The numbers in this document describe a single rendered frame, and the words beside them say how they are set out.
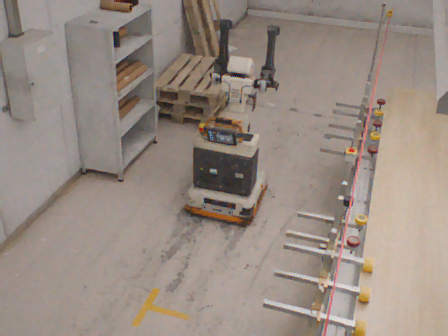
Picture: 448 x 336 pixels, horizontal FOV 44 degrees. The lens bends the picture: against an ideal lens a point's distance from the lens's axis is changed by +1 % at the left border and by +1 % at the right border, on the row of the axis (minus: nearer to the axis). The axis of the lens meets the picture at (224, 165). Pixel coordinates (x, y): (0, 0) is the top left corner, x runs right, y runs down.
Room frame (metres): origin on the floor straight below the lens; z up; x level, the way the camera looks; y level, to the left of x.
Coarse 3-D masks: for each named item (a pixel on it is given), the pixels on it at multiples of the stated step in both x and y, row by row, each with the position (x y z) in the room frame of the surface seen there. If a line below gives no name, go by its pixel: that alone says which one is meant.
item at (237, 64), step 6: (234, 60) 4.55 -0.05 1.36; (240, 60) 4.54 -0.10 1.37; (246, 60) 4.53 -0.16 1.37; (228, 66) 4.52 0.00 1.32; (234, 66) 4.51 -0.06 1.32; (240, 66) 4.50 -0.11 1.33; (246, 66) 4.49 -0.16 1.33; (252, 66) 4.54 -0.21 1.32; (228, 72) 4.54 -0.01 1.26; (240, 72) 4.48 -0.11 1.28; (246, 72) 4.46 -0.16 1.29; (252, 72) 4.57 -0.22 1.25
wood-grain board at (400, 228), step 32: (416, 96) 5.00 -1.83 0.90; (384, 128) 4.28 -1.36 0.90; (416, 128) 4.30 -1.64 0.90; (384, 160) 3.72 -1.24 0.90; (416, 160) 3.74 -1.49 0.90; (384, 192) 3.27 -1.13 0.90; (416, 192) 3.29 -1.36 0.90; (384, 224) 2.89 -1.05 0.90; (416, 224) 2.90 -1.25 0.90; (384, 256) 2.57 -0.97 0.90; (416, 256) 2.58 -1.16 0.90; (384, 288) 2.30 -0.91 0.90; (416, 288) 2.31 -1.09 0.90; (384, 320) 2.06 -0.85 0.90; (416, 320) 2.07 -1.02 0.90
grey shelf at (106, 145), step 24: (72, 24) 4.76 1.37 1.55; (96, 24) 4.78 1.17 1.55; (120, 24) 4.84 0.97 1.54; (144, 24) 5.54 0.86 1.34; (72, 48) 4.78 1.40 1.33; (96, 48) 4.70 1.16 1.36; (120, 48) 5.04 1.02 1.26; (144, 48) 5.54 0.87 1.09; (72, 72) 4.78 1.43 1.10; (96, 72) 4.70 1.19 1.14; (144, 72) 5.36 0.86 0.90; (96, 96) 4.71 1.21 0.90; (120, 96) 4.75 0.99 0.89; (144, 96) 5.55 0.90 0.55; (96, 120) 4.72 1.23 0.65; (120, 120) 5.00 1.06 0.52; (144, 120) 5.55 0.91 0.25; (96, 144) 4.72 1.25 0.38; (120, 144) 4.68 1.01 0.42; (144, 144) 5.21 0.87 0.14; (96, 168) 4.73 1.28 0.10; (120, 168) 4.66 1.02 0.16
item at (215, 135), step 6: (204, 126) 4.16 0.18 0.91; (210, 132) 4.07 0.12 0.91; (216, 132) 4.05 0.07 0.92; (222, 132) 4.03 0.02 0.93; (228, 132) 4.01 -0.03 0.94; (234, 132) 4.01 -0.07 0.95; (210, 138) 4.10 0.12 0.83; (216, 138) 4.08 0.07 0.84; (222, 138) 4.06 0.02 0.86; (228, 138) 4.04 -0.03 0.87; (234, 138) 4.02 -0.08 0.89; (228, 144) 4.08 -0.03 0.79; (234, 144) 4.06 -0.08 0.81
